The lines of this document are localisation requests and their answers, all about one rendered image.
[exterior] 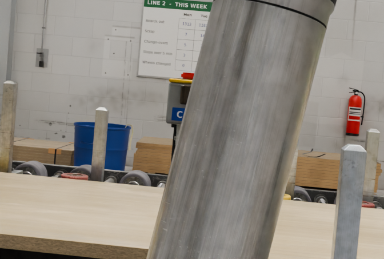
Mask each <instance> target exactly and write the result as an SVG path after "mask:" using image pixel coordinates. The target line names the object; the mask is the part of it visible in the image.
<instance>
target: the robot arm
mask: <svg viewBox="0 0 384 259"><path fill-rule="evenodd" d="M336 1H337V0H213V4H212V7H211V11H210V15H209V19H208V22H207V26H206V30H205V35H204V38H203V42H202V46H201V50H200V53H199V57H198V61H197V65H196V68H195V72H194V76H193V81H192V84H191V88H190V92H189V96H188V99H187V103H186V107H185V112H184V114H183V118H182V123H181V127H180V130H179V134H178V138H177V142H176V145H175V149H174V154H173V157H172V160H171V165H170V169H169V173H168V176H167V180H166V184H165V188H164V191H163V196H162V199H161V204H160V207H159V211H158V215H157V219H156V222H155V227H154V230H153V235H152V238H151V241H150V246H149V250H148V253H147V257H146V259H268V257H269V253H270V249H271V245H272V241H273V238H274V233H275V229H276V226H277V222H278V217H279V213H280V210H281V206H282V202H283V198H284V195H285V190H286V186H287V182H288V179H289V174H290V171H291V166H292V163H293V159H294V154H295V150H296V147H297V143H298V138H299V135H300V132H301V127H302V123H303V119H304V116H305V111H306V107H307V103H308V100H309V96H310V92H311V87H312V84H313V80H314V76H315V71H316V68H317V64H318V60H319V56H320V53H321V48H322V44H323V40H324V37H325V32H326V29H327V24H328V21H329V17H330V15H331V14H332V13H333V11H334V9H335V4H336Z"/></svg>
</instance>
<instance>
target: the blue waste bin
mask: <svg viewBox="0 0 384 259"><path fill-rule="evenodd" d="M128 125H130V124H127V125H120V124H114V123H108V127H107V141H106V155H105V169H109V170H120V171H125V164H126V156H127V150H128V148H127V147H128V143H129V150H131V140H132V137H133V126H132V125H130V126H128ZM74 126H75V130H74V166H81V165H91V164H92V156H93V141H94V127H95V122H75V123H74ZM131 128H132V134H131V138H130V142H129V134H130V129H131Z"/></svg>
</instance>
